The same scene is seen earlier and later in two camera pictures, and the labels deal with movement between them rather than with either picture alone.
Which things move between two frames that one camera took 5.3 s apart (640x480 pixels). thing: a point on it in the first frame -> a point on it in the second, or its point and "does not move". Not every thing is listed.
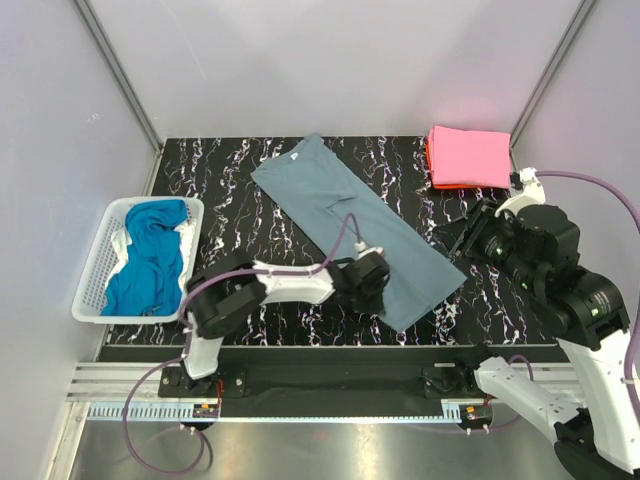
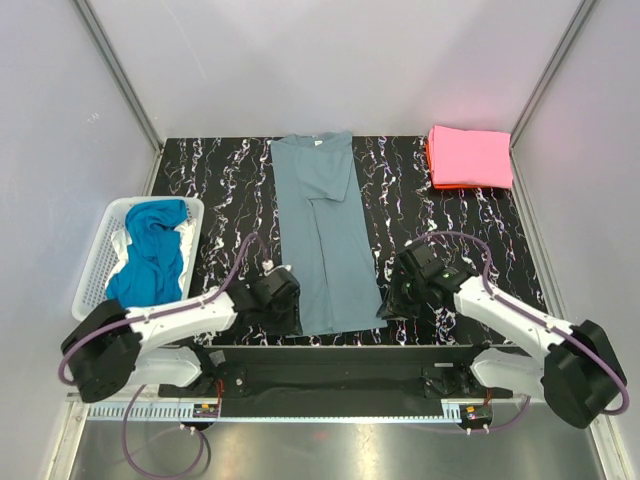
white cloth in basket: [120, 241] does not move
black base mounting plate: [325, 374] does not move
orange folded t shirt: [447, 186] does not move
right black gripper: [473, 234] -> [391, 304]
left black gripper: [373, 304] -> [288, 317]
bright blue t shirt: [150, 280] does not move
